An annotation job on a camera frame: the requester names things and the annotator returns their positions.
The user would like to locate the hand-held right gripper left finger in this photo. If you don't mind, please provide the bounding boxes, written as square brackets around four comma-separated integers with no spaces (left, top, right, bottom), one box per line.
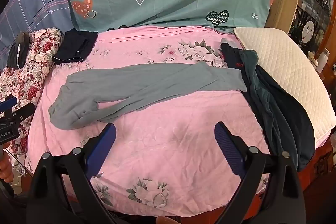
[26,123,117,224]

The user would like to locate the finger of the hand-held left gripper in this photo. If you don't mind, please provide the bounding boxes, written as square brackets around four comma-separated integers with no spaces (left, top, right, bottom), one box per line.
[0,97,18,112]
[6,102,36,124]

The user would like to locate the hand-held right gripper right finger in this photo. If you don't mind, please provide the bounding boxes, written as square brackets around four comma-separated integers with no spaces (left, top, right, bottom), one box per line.
[214,122,306,224]

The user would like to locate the grey pants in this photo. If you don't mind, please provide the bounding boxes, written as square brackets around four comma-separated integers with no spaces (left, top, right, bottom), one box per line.
[48,61,248,130]

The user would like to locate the person's left hand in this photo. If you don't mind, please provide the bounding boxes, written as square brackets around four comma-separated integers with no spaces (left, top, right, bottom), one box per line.
[0,158,11,181]

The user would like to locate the red floral blanket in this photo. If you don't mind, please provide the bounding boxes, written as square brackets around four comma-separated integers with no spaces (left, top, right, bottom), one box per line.
[0,27,65,177]

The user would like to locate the dark grey garment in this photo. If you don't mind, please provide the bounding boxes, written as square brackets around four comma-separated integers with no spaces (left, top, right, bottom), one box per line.
[7,32,30,69]

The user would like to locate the pink floral bedsheet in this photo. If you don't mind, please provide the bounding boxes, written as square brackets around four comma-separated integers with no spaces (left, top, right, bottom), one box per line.
[25,26,323,212]

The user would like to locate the dark teal fleece garment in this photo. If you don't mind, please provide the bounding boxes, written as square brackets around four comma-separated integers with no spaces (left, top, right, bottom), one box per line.
[240,50,298,170]

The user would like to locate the folded navy garment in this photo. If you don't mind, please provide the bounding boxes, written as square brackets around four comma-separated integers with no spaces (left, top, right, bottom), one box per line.
[52,28,98,65]

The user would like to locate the navy garment with red print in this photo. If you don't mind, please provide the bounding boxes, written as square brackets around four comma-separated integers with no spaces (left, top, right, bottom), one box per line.
[220,42,316,172]

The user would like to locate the blue plaid sheet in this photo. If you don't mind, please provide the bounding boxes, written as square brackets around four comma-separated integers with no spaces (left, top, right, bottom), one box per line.
[0,0,76,72]

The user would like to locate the white quilted pillow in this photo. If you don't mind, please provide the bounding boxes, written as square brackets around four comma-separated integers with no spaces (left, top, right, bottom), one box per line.
[233,27,336,147]

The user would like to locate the white bottle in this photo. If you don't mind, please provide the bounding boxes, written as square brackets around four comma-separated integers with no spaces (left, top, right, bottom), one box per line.
[316,49,330,73]

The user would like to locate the rack of decorative plates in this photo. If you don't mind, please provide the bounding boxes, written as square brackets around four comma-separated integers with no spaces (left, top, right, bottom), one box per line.
[289,0,336,46]

